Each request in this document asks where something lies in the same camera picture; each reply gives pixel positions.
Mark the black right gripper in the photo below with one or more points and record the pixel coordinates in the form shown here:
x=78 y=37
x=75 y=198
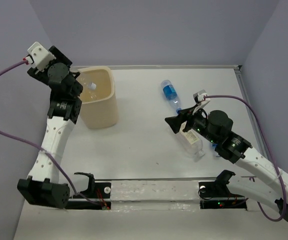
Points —
x=175 y=122

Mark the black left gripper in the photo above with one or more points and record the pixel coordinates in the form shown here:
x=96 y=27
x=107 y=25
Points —
x=48 y=77

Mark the clear ribbed bottle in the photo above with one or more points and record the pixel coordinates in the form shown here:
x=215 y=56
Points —
x=91 y=90

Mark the clear bottle cream label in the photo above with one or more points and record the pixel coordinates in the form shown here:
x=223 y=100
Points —
x=191 y=143

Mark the blue label bottle white cap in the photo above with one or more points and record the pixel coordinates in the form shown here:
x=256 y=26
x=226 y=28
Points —
x=213 y=150

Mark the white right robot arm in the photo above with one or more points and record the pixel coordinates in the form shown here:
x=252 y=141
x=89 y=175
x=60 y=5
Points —
x=271 y=187

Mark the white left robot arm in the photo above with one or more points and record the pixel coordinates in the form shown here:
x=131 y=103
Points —
x=41 y=187

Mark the beige plastic bin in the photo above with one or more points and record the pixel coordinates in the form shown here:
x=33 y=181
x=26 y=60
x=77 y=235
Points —
x=103 y=112

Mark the right black base slot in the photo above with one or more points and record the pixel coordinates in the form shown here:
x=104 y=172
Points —
x=215 y=195

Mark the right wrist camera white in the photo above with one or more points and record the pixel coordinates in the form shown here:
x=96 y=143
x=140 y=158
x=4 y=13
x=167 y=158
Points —
x=201 y=100

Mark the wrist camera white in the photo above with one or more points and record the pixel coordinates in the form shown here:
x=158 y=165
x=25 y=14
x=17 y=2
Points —
x=201 y=100
x=38 y=56

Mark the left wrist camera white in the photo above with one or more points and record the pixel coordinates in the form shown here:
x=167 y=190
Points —
x=38 y=56

